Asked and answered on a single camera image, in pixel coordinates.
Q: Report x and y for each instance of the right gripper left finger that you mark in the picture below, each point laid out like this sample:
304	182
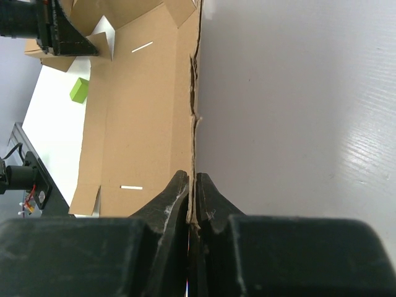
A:
141	255

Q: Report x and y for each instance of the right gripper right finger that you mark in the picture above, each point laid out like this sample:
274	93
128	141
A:
251	255

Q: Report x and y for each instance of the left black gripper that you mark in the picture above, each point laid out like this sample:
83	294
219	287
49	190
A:
46	22

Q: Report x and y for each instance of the large cardboard box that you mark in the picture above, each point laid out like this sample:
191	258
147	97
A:
115	152

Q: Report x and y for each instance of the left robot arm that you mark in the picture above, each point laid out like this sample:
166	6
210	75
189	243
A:
12	177

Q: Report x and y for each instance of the green block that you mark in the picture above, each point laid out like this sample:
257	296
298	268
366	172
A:
79	91

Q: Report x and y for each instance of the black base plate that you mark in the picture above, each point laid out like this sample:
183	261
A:
45	192

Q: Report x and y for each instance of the aluminium table frame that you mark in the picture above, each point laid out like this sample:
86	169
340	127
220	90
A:
17	136

